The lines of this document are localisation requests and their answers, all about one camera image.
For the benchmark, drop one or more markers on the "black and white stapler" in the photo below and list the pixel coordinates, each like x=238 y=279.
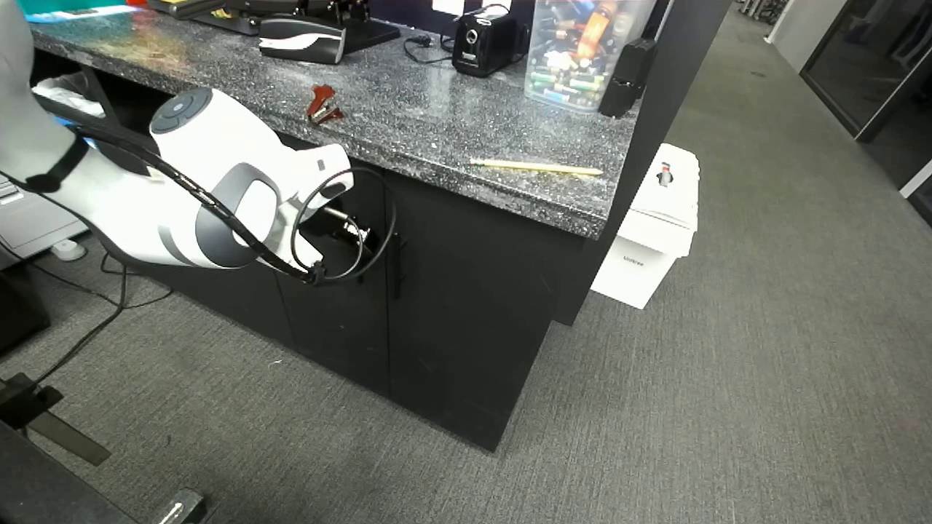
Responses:
x=301 y=40

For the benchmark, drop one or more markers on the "glass door with dark frame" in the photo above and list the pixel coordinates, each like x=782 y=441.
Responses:
x=875 y=67

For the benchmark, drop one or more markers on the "black trash drawer with label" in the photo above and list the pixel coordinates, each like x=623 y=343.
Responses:
x=117 y=106

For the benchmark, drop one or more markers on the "black base cabinet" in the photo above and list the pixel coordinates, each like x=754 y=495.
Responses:
x=455 y=339

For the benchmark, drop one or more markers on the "white cardboard box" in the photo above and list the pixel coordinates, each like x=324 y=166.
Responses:
x=656 y=222

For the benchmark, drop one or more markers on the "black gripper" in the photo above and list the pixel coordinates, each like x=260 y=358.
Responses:
x=352 y=208

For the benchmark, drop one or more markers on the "red staple remover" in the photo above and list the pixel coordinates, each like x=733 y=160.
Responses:
x=321 y=102

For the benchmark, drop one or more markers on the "thin wooden stick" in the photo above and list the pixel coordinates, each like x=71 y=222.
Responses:
x=534 y=166

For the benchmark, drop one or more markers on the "black stand foot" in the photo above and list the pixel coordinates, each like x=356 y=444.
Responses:
x=48 y=417

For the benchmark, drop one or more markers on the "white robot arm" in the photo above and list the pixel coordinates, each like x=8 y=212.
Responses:
x=205 y=183

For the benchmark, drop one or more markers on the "black cabinet door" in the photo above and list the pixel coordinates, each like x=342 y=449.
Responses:
x=345 y=323
x=466 y=320

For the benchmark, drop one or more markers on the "black left cabinet door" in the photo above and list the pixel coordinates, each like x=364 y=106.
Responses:
x=345 y=323

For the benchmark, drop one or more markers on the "black pencil sharpener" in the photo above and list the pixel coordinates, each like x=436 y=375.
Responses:
x=483 y=45

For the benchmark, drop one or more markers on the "black right cabinet door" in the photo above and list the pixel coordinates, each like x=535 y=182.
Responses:
x=466 y=320

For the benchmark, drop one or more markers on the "small black leaning device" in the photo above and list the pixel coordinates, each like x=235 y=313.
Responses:
x=627 y=78

